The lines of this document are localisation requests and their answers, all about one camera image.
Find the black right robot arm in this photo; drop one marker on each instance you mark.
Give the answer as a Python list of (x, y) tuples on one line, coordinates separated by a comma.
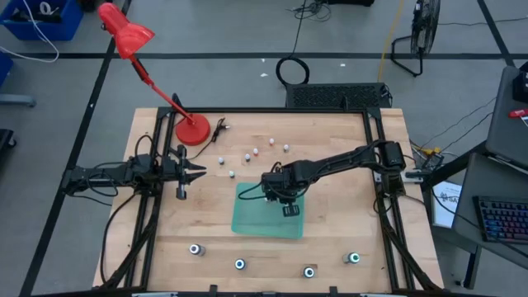
[(338, 161)]

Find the large purple food coloring bottle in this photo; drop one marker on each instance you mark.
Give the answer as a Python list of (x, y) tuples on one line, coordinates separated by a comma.
[(196, 249)]

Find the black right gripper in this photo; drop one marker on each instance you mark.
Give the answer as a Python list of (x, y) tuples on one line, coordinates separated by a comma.
[(280, 187)]

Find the blue storage bin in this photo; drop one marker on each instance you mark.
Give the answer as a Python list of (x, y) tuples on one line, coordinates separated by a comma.
[(62, 29)]

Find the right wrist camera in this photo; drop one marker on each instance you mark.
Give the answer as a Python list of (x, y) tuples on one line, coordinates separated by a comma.
[(290, 210)]

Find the black floor object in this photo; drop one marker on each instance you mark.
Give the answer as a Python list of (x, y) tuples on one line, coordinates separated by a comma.
[(5, 140)]

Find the black desktop device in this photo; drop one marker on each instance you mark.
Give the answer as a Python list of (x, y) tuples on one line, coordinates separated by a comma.
[(521, 86)]

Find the grey desk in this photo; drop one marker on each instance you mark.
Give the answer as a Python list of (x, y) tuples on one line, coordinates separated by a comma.
[(505, 123), (470, 185)]

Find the black perforated metal case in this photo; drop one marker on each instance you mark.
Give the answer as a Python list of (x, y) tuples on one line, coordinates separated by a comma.
[(334, 95)]

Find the backlit computer keyboard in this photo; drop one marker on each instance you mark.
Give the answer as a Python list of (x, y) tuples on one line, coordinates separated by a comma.
[(503, 218)]

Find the large blue food coloring bottle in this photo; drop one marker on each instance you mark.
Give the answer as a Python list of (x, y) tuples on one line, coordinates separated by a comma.
[(240, 264)]

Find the black aluminium table frame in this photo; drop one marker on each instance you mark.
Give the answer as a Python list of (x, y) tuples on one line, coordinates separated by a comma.
[(264, 110)]

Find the blue plastic object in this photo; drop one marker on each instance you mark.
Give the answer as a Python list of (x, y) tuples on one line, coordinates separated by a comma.
[(4, 68)]

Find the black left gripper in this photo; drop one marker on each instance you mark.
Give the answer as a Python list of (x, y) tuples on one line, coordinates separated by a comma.
[(169, 175)]

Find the teal translucent plastic bin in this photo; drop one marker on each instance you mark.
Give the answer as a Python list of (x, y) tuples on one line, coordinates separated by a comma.
[(255, 218)]

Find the grey metal bar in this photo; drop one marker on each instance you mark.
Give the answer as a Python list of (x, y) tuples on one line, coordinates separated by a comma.
[(16, 100)]

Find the yellow plug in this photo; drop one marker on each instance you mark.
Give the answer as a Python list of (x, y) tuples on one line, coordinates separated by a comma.
[(431, 151)]

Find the black floor fan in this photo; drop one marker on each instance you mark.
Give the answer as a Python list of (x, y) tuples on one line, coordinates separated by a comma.
[(427, 24)]

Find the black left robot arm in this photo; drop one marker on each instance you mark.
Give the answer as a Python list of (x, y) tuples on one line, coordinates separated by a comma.
[(103, 175)]

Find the red desk lamp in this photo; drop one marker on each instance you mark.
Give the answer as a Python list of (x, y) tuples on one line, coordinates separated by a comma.
[(192, 131)]

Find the large green food coloring bottle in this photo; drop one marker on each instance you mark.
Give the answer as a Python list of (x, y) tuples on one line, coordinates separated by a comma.
[(353, 258)]

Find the white paper sheet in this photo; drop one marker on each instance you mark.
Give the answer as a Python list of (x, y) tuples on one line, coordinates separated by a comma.
[(447, 206)]

